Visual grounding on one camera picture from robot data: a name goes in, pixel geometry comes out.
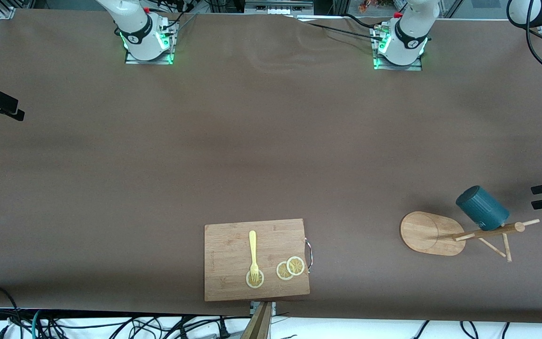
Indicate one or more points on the teal mug yellow inside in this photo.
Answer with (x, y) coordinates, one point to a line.
(480, 207)

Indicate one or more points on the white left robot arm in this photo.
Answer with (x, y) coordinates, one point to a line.
(412, 28)

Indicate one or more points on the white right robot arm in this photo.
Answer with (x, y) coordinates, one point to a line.
(134, 23)

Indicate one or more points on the wooden mug rack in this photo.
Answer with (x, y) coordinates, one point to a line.
(431, 233)

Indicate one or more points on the lemon slice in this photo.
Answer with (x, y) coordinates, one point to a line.
(295, 266)
(281, 272)
(255, 281)

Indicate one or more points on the brown table cover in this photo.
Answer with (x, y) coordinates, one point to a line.
(271, 141)

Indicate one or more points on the wooden cutting board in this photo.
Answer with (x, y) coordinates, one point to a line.
(228, 263)

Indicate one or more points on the yellow plastic fork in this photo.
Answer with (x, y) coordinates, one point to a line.
(252, 245)

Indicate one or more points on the grey power strip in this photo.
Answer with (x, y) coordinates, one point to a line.
(278, 7)

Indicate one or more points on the aluminium cell frame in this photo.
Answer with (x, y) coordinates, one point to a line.
(7, 10)

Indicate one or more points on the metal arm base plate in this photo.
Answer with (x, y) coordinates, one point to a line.
(395, 67)
(132, 60)

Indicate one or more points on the small metal bracket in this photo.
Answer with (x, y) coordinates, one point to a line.
(271, 308)

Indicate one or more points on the wooden post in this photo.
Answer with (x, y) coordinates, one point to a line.
(258, 325)

